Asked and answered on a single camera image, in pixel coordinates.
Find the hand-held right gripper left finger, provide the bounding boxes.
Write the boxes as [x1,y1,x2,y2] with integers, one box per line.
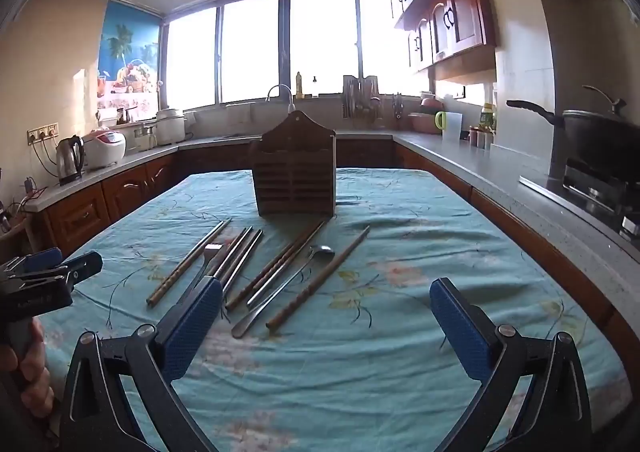
[59,276,223,452]

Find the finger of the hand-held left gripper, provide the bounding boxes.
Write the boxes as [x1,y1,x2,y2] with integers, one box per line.
[20,247,63,274]
[50,252,103,285]

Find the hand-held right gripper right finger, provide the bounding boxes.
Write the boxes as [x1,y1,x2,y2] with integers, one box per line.
[429,277,593,452]

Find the group of chopsticks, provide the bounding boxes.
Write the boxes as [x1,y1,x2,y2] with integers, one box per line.
[150,218,233,307]

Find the metal fork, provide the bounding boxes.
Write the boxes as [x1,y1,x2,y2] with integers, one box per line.
[174,243,224,305]

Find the metal spoon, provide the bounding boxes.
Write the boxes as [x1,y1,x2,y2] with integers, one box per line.
[231,245,336,339]

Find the wooden utensil holder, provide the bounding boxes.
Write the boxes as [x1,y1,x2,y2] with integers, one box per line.
[252,110,337,219]

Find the person's left hand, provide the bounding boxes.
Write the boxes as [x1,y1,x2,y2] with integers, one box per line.
[0,317,55,418]

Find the steel electric kettle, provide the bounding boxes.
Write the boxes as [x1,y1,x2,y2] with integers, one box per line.
[56,134,86,185]

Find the white rice cooker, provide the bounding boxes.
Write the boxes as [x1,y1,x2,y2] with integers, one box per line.
[82,129,127,169]

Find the teal floral tablecloth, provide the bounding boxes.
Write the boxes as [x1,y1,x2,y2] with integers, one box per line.
[37,168,632,452]

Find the white lidded pot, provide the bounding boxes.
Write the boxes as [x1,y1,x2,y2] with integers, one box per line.
[156,107,187,145]

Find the kitchen counter with wooden cabinets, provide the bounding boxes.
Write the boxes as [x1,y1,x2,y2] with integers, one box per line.
[20,129,640,353]

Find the gas stove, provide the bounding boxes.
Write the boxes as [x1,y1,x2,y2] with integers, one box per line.
[562,159,640,238]

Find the pink bowl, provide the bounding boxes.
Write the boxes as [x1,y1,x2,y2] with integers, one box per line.
[409,97,446,134]

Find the black wok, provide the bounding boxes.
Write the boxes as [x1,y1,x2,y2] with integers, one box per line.
[506,85,640,168]

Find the kitchen faucet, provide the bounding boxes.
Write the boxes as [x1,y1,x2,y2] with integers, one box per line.
[266,84,296,114]

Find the kitchen window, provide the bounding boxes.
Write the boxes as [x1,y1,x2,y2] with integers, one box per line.
[162,0,431,108]

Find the wall power outlets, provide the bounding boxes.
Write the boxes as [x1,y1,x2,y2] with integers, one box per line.
[27,122,60,145]

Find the white pitcher with green handle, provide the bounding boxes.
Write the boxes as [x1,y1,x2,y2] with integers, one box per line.
[435,111,463,142]

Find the blue palm tree wall poster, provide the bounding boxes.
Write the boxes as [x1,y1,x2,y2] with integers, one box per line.
[97,0,163,110]

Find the wooden wall cabinets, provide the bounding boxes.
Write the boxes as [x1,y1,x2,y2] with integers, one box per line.
[382,0,501,73]

